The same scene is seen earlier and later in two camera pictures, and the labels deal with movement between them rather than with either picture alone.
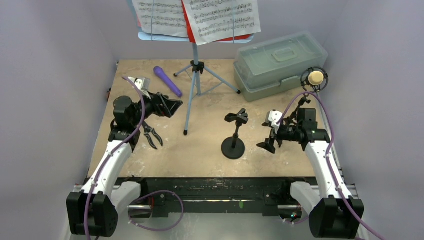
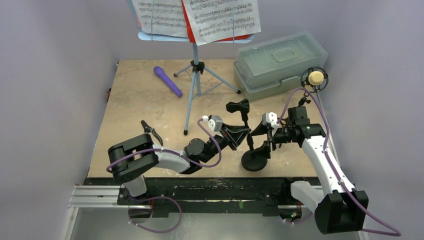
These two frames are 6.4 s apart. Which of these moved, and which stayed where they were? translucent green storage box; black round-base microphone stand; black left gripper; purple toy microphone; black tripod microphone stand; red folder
Moved: black left gripper; black round-base microphone stand
Stayed: translucent green storage box; purple toy microphone; black tripod microphone stand; red folder
